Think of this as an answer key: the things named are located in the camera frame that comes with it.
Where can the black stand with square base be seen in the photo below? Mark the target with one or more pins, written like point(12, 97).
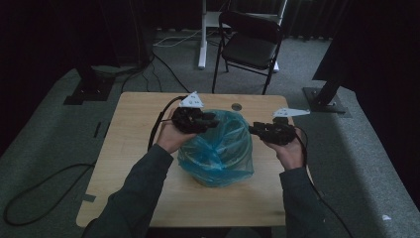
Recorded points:
point(89, 89)

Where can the blue plastic bag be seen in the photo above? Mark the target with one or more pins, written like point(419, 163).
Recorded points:
point(214, 162)

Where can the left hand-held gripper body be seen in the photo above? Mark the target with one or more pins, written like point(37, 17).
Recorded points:
point(188, 120)

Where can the black slanted stand with base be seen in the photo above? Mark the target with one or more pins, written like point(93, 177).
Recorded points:
point(325, 99)

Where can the dark cloth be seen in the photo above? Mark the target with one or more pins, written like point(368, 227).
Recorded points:
point(369, 49)

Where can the white paper scrap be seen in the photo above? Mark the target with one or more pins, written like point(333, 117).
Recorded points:
point(386, 217)

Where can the grey tape piece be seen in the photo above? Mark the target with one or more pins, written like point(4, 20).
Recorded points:
point(88, 198)

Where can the black folding chair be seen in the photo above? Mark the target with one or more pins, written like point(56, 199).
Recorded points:
point(251, 49)

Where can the black tape strip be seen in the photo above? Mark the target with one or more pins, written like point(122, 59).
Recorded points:
point(97, 129)

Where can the grey table grommet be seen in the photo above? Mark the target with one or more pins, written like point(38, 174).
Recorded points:
point(236, 106)

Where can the person's left hand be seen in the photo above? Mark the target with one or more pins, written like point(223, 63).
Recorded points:
point(170, 137)

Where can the person's right hand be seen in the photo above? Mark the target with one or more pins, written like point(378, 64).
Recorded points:
point(292, 155)

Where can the dark curtain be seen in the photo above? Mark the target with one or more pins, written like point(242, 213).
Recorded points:
point(313, 20)

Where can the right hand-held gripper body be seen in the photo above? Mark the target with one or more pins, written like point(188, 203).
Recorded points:
point(280, 132)

